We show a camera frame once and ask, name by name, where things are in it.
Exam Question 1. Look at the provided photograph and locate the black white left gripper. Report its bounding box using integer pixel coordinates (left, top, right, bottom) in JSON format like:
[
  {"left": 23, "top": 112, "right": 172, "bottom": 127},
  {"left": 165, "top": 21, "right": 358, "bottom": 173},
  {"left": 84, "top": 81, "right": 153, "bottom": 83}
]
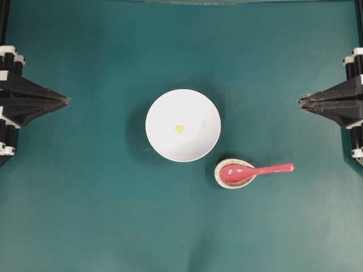
[{"left": 0, "top": 45, "right": 70, "bottom": 168}]

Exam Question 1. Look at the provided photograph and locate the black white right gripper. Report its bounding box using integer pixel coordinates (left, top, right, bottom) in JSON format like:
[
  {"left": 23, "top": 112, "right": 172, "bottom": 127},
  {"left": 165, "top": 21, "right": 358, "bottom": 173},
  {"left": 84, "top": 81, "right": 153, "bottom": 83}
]
[{"left": 299, "top": 47, "right": 363, "bottom": 165}]

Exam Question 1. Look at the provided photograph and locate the pink ceramic spoon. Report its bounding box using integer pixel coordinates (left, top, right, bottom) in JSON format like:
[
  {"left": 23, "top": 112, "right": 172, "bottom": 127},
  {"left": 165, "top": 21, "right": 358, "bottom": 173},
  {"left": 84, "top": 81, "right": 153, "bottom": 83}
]
[{"left": 220, "top": 163, "right": 295, "bottom": 183}]

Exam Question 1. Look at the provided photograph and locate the small speckled spoon rest dish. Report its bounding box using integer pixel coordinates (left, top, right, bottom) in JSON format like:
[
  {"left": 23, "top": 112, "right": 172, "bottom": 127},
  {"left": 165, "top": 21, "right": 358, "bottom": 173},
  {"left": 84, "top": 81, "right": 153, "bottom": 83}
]
[{"left": 214, "top": 159, "right": 255, "bottom": 189}]

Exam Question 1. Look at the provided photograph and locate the white round bowl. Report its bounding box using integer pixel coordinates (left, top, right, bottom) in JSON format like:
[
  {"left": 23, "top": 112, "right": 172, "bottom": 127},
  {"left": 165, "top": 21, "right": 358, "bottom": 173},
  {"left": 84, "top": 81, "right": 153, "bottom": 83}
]
[{"left": 145, "top": 89, "right": 221, "bottom": 163}]

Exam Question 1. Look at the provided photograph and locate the yellow hexagonal prism block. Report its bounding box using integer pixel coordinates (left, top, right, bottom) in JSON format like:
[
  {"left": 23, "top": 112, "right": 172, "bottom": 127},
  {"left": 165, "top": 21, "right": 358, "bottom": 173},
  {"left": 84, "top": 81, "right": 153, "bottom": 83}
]
[{"left": 175, "top": 124, "right": 185, "bottom": 133}]

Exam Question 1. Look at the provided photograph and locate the black left frame rail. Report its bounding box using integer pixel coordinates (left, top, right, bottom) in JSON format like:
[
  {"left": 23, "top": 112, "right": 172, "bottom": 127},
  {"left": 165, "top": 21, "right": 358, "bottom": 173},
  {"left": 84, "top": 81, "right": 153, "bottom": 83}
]
[{"left": 0, "top": 0, "right": 10, "bottom": 46}]

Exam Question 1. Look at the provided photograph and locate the black frame rail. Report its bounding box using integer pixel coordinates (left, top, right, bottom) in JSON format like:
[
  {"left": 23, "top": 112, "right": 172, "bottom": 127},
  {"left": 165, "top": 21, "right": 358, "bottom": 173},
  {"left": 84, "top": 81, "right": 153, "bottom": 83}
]
[
  {"left": 0, "top": 0, "right": 10, "bottom": 46},
  {"left": 354, "top": 0, "right": 363, "bottom": 48}
]

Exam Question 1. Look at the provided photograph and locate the black right frame rail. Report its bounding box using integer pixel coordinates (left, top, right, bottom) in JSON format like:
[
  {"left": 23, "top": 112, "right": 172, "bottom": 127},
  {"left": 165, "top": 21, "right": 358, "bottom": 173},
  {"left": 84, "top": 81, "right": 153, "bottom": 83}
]
[{"left": 354, "top": 0, "right": 363, "bottom": 48}]

